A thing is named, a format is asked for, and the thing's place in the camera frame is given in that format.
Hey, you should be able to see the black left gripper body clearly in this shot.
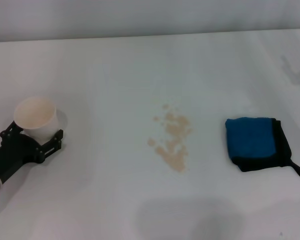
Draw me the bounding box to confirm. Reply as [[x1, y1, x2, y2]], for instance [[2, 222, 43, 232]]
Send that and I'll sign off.
[[0, 133, 45, 185]]

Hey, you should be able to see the white paper cup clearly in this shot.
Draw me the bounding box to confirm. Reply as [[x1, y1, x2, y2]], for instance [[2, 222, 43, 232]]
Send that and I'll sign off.
[[13, 96, 61, 145]]

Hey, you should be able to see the blue rag with black trim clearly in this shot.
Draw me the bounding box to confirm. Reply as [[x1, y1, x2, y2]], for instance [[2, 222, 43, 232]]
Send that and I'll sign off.
[[224, 116, 300, 181]]

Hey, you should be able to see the brown water stain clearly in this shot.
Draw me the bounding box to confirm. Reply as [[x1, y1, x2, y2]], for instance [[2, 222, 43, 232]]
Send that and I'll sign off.
[[147, 103, 194, 174]]

